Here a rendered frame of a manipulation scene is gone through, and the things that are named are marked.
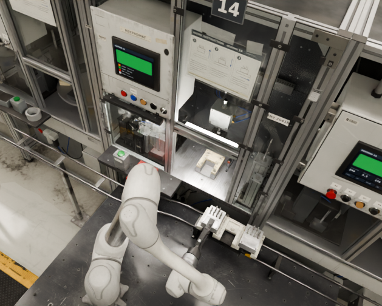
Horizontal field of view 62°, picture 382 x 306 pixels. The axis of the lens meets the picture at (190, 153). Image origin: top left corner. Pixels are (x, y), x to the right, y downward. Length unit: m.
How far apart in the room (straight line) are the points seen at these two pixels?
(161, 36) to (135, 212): 0.71
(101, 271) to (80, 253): 0.39
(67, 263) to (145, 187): 0.93
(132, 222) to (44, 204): 2.00
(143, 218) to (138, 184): 0.15
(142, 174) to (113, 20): 0.68
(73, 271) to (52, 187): 1.32
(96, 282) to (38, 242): 1.33
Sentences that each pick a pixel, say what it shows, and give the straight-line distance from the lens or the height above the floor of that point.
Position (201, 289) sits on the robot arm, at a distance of 1.53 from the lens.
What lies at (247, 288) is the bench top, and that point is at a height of 0.68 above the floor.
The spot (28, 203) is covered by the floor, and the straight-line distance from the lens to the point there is 3.12.
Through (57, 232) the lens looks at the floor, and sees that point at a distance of 2.90.
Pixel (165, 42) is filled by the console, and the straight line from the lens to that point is 1.37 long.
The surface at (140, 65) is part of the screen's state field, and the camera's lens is 1.49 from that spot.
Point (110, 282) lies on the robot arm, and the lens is 1.65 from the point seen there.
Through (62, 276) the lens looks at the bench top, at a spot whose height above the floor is 0.68.
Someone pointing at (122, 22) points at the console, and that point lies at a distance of 1.47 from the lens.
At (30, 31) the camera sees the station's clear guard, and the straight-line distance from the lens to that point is 2.05.
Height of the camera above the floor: 2.49
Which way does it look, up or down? 49 degrees down
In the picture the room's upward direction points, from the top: 8 degrees clockwise
